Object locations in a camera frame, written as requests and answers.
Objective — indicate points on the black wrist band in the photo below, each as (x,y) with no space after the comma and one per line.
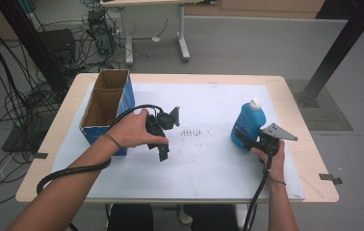
(278,181)
(114,140)

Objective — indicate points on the grey tape strip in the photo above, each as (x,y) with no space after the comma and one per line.
(40,155)
(329,177)

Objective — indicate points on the person's leg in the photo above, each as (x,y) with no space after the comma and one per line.
(212,219)
(132,219)

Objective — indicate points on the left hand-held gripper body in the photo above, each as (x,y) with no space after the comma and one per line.
(161,123)

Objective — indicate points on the person's right hand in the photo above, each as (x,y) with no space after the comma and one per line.
(274,165)

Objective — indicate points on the blue cardboard box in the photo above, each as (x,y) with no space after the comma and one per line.
(103,106)

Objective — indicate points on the dark floor plate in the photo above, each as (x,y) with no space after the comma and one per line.
(19,141)

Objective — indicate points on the white shoe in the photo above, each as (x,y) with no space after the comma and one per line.
(185,217)

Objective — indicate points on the black box case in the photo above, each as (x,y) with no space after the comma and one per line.
(58,45)

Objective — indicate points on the white table mat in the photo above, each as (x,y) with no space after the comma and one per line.
(202,166)

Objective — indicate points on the person's right leg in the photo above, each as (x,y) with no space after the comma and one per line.
(212,219)

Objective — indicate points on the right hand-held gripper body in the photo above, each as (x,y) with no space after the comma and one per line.
(271,141)

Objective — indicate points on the blue bottle with white cap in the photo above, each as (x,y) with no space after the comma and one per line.
(250,118)

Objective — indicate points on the white-legged desk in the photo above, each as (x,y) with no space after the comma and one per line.
(181,32)

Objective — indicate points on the person's left hand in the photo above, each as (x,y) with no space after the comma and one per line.
(132,131)

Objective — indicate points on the person's left leg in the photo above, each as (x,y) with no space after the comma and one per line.
(132,219)

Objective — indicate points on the black metal stand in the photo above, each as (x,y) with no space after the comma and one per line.
(26,35)
(340,41)

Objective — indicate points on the grey grid floor mat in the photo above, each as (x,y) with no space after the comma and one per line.
(327,109)

